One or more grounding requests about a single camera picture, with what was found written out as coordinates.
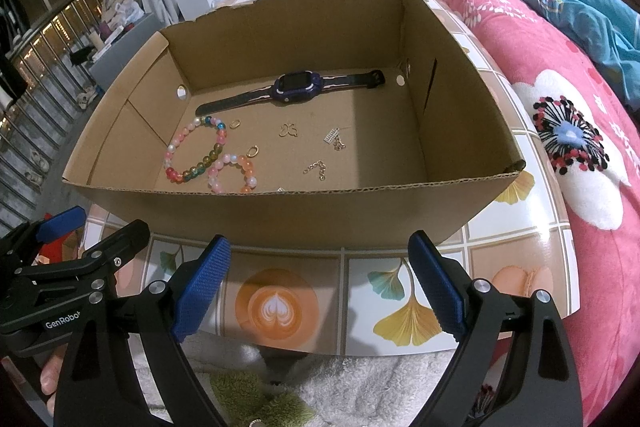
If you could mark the gold hoop earring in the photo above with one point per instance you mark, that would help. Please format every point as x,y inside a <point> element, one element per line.
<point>248,154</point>

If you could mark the white green fleece robe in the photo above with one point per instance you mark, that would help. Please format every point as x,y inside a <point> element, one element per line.
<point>300,382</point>

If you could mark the brown cardboard box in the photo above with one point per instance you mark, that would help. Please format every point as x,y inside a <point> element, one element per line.
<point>300,217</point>

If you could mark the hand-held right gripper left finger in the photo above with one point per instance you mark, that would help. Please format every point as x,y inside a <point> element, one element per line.
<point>202,287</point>

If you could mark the blue printed blanket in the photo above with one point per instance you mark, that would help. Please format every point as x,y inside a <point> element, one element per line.
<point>590,17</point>

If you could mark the black hanging garment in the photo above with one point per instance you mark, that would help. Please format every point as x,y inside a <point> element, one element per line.
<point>12,47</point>

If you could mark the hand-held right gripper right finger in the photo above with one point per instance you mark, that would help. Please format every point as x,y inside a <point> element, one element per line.
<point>440,282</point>

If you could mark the grey cabinet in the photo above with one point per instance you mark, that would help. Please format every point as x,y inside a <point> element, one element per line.
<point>125,52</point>

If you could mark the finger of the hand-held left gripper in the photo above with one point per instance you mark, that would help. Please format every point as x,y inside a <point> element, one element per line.
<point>60,223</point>
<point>125,239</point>

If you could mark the gold butterfly pendant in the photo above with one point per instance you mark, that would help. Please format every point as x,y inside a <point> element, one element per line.
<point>285,130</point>

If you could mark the purple smart watch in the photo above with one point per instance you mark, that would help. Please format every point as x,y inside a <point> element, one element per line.
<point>295,87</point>

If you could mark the ginkgo print tablecloth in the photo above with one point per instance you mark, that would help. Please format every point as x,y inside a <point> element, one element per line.
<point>380,287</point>

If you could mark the metal railing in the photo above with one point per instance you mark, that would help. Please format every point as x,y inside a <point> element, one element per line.
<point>50,37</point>

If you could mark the pink floral blanket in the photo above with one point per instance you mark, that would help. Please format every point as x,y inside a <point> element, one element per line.
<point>500,32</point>

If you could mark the person's left hand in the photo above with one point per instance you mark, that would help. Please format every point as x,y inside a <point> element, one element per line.
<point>52,372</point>

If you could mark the silver bar charm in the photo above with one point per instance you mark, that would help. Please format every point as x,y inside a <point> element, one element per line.
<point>331,138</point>

